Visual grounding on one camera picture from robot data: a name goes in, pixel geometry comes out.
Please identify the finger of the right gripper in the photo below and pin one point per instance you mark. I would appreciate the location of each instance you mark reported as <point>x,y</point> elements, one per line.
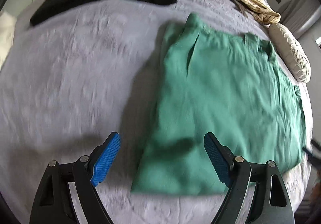
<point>311,158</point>

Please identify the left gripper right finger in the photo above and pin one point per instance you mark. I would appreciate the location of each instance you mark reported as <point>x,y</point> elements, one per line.
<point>235,175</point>

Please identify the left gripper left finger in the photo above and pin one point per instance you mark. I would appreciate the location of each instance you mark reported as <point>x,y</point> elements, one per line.
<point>89,171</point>

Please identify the green work jacket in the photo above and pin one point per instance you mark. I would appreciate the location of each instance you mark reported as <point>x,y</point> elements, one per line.
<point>229,85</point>

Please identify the lavender bed cover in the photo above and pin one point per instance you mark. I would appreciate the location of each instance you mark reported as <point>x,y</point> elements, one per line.
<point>68,83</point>

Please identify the round white pleated cushion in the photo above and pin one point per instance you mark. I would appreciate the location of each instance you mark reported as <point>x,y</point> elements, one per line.
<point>291,52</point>

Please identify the white puffy jacket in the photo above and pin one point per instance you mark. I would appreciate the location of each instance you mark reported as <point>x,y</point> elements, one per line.
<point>7,29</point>

